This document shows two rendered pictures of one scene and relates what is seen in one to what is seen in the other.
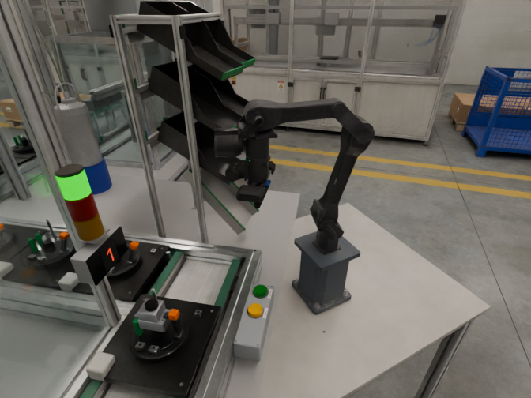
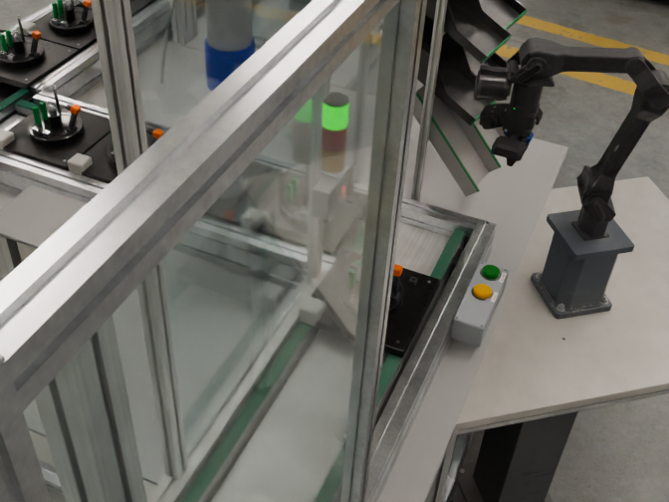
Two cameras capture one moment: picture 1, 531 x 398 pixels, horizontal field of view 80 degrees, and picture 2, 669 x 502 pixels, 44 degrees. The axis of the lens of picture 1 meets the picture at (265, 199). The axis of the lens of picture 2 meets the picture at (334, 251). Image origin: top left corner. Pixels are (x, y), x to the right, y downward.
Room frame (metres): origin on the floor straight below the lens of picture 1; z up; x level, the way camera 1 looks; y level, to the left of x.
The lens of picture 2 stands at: (-0.80, 0.11, 2.23)
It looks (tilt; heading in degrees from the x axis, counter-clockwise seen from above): 41 degrees down; 10
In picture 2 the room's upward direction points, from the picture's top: 3 degrees clockwise
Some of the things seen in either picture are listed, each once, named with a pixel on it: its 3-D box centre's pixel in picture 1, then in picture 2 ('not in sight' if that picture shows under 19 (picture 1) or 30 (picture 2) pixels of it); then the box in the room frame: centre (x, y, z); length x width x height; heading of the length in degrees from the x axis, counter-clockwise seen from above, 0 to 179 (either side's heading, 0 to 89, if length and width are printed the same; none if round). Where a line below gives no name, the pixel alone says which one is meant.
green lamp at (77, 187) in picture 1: (73, 183); not in sight; (0.54, 0.37, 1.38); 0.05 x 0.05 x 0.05
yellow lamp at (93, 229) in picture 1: (88, 224); not in sight; (0.54, 0.37, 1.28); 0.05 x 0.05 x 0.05
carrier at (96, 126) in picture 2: not in sight; (54, 118); (0.90, 1.19, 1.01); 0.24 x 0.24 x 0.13; 79
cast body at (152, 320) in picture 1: (149, 313); not in sight; (0.50, 0.27, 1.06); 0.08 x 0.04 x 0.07; 79
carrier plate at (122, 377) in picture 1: (161, 339); (369, 299); (0.50, 0.26, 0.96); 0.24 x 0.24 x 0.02; 79
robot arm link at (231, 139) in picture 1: (239, 133); (509, 75); (0.71, 0.06, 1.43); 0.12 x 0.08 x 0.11; 98
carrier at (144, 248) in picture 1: (114, 254); not in sight; (0.76, 0.47, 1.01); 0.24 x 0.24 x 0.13; 79
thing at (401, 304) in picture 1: (311, 284); (558, 284); (0.79, -0.16, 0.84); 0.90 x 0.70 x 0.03; 117
